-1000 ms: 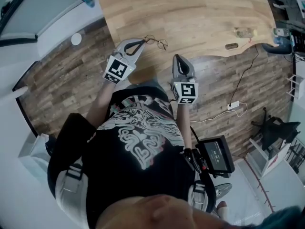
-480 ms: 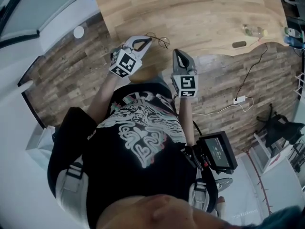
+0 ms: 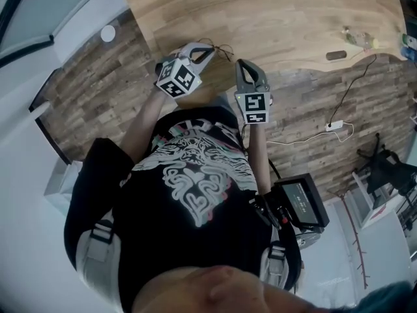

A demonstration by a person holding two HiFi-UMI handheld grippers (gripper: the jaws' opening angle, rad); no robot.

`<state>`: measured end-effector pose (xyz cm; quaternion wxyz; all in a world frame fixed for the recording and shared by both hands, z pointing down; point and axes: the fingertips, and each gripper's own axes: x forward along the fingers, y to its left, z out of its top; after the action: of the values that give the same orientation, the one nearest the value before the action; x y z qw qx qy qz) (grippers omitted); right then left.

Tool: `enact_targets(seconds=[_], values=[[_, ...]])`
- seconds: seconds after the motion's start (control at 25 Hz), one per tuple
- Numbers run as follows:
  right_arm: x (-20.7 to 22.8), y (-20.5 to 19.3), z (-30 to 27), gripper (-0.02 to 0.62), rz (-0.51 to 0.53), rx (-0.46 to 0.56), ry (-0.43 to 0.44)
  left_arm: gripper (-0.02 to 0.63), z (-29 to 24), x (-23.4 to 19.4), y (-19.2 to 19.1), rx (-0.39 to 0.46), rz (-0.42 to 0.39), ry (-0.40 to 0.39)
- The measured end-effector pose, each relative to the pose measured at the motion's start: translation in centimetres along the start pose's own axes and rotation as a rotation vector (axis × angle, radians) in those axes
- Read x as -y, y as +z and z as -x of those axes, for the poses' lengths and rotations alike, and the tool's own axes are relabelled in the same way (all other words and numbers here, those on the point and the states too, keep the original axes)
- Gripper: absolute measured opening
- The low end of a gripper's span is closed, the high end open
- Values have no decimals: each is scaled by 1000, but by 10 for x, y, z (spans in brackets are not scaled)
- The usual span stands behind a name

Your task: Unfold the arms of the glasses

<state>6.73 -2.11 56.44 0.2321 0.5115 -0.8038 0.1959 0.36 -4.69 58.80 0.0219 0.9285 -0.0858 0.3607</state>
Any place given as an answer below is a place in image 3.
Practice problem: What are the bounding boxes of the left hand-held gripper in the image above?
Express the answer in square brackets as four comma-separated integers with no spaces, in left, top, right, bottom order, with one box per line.
[154,42,216,101]

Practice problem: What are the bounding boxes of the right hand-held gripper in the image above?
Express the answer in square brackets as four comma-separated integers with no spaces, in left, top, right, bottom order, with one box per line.
[234,59,274,125]

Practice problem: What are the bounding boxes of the thin black wire glasses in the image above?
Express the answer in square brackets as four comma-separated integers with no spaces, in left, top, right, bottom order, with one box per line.
[197,37,236,63]

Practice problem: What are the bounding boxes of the person's left forearm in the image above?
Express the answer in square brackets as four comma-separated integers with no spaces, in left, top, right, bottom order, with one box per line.
[122,88,169,164]

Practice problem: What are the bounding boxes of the person's right forearm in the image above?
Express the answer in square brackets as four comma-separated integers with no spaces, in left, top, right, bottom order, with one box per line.
[248,121,273,196]

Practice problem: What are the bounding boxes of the brown oblong case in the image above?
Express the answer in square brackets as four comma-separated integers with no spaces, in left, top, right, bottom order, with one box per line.
[325,50,348,62]

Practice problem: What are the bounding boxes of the white round disc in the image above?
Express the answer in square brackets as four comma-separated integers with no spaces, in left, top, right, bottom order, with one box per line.
[100,24,117,42]

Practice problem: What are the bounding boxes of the white power strip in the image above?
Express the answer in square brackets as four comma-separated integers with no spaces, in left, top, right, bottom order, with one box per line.
[324,120,348,132]

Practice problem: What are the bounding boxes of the clear plastic bottle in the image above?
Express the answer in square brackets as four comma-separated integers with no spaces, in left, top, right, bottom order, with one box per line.
[341,25,381,50]

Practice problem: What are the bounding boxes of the black monitor screen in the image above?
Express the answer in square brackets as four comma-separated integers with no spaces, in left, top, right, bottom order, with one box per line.
[273,172,330,235]

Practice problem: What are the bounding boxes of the person's black printed shirt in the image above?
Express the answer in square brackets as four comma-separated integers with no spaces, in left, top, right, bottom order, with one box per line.
[63,105,302,313]

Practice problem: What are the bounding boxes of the blue container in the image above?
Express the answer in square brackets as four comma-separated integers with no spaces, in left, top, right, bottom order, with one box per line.
[400,46,417,62]

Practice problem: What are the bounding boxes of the green capped bottle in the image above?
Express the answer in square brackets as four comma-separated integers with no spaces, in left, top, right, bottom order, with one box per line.
[399,32,417,48]

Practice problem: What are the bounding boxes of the black office chair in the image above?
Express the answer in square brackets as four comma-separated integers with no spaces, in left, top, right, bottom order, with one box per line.
[356,132,417,197]

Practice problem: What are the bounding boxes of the white cabinet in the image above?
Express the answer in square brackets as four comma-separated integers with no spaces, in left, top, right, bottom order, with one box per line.
[43,157,84,205]

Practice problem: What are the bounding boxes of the person's face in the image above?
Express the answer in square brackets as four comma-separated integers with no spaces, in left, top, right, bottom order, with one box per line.
[132,265,362,313]

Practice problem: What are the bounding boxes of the white cable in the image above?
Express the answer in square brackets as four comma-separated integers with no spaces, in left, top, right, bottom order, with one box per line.
[265,122,355,145]

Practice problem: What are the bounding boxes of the black cable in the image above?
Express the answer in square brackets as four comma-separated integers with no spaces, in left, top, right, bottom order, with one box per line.
[328,53,378,127]

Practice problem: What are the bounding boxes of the black waist device with cables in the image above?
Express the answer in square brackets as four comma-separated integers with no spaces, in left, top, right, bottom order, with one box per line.
[249,190,296,231]

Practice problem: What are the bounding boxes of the grey harness strap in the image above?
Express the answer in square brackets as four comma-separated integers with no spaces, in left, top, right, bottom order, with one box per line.
[75,211,115,275]
[260,242,291,290]

